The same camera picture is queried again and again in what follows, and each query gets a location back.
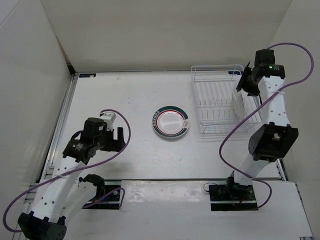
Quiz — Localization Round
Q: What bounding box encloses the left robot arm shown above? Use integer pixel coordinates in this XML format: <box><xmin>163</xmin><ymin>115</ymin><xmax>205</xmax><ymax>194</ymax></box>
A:
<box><xmin>17</xmin><ymin>112</ymin><xmax>127</xmax><ymax>240</ymax></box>

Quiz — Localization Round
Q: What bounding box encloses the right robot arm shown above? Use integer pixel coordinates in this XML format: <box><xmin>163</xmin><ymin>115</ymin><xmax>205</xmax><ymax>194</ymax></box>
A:
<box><xmin>224</xmin><ymin>49</ymin><xmax>299</xmax><ymax>200</ymax></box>

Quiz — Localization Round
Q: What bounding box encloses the blue table sticker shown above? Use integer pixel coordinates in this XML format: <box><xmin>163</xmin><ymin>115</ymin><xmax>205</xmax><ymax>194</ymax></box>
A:
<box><xmin>78</xmin><ymin>73</ymin><xmax>96</xmax><ymax>78</ymax></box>

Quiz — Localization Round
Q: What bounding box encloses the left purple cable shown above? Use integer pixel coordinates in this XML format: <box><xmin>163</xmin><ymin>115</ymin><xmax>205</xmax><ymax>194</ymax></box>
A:
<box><xmin>4</xmin><ymin>108</ymin><xmax>132</xmax><ymax>233</ymax></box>

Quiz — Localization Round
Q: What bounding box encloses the purple cable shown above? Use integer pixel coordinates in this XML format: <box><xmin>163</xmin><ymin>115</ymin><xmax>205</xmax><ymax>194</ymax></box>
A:
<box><xmin>218</xmin><ymin>42</ymin><xmax>315</xmax><ymax>210</ymax></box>
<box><xmin>4</xmin><ymin>108</ymin><xmax>132</xmax><ymax>233</ymax></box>

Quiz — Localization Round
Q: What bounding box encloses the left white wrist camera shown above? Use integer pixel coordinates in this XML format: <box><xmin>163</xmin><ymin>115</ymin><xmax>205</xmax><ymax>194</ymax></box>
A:
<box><xmin>99</xmin><ymin>111</ymin><xmax>117</xmax><ymax>131</ymax></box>

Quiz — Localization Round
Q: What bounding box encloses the white wire dish rack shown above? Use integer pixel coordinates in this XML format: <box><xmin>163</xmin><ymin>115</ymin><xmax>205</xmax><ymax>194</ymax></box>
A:
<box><xmin>190</xmin><ymin>64</ymin><xmax>260</xmax><ymax>136</ymax></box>

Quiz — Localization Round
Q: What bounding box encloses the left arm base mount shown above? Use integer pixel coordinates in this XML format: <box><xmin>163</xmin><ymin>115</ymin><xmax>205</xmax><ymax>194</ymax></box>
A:
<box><xmin>82</xmin><ymin>180</ymin><xmax>126</xmax><ymax>210</ymax></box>

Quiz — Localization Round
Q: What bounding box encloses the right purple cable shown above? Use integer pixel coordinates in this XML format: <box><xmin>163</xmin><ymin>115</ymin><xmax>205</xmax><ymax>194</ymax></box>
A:
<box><xmin>218</xmin><ymin>42</ymin><xmax>315</xmax><ymax>210</ymax></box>

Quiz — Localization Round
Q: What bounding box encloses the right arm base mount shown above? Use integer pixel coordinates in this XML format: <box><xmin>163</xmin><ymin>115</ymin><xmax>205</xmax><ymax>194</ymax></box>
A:
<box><xmin>203</xmin><ymin>177</ymin><xmax>258</xmax><ymax>212</ymax></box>

